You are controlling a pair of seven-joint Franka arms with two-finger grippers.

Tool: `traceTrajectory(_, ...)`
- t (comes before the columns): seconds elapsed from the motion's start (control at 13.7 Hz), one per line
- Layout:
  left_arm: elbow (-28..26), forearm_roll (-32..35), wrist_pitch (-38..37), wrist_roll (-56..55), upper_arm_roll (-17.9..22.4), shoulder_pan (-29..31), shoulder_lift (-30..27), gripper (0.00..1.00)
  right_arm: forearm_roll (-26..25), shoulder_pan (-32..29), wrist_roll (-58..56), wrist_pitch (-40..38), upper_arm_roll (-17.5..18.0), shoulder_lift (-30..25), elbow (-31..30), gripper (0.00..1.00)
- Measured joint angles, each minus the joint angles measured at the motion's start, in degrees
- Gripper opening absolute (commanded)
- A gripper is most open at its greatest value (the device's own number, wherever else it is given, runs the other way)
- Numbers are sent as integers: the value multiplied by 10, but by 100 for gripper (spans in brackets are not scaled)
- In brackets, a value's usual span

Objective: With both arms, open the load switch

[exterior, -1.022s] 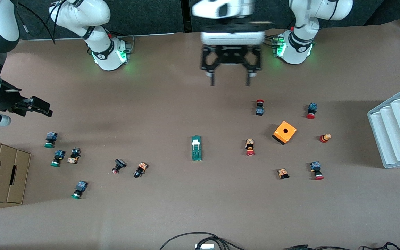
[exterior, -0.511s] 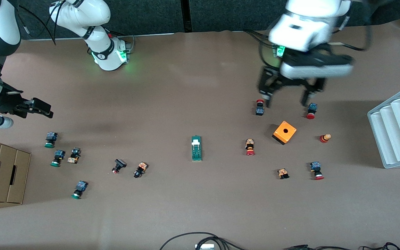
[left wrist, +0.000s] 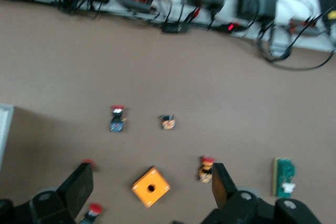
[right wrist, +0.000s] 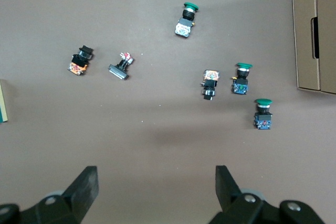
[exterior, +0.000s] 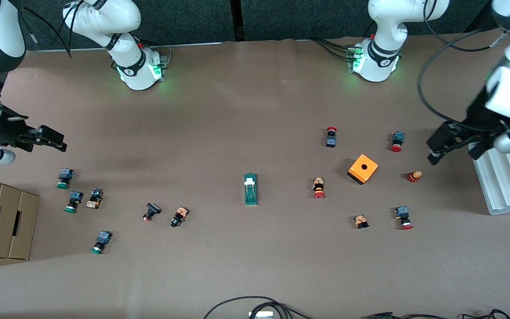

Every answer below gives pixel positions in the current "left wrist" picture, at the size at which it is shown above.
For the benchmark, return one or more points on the grey strip orange connectors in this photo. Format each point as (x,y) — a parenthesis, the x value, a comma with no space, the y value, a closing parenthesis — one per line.
(296,24)

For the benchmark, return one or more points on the black device blue light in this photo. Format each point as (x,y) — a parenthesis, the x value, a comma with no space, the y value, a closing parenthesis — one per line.
(328,3)

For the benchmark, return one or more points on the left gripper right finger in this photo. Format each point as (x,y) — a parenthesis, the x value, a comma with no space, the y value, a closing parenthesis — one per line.
(225,190)

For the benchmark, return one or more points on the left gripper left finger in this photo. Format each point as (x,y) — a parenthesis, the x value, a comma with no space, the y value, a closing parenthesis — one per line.
(76,190)

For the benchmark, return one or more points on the orange button enclosure box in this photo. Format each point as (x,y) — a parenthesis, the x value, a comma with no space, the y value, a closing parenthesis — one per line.
(141,190)

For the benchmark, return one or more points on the orange black contact block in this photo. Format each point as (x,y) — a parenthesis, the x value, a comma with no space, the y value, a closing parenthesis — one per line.
(168,123)

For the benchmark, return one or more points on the black device red light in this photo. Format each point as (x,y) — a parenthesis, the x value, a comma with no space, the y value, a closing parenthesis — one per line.
(232,26)

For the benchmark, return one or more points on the brown paper table cover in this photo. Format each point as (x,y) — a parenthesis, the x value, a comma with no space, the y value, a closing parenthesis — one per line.
(183,77)

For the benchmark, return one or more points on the red mushroom button orange block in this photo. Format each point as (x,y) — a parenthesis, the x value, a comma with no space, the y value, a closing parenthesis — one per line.
(205,171)

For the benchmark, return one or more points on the small black inline box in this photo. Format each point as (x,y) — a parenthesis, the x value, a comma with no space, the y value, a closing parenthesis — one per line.
(172,27)

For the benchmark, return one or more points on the grey ribbed tray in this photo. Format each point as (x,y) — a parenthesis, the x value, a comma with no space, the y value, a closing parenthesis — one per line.
(4,129)

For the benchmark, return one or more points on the red mushroom button blue block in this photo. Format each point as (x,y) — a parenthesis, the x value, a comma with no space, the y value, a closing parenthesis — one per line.
(117,125)
(94,209)

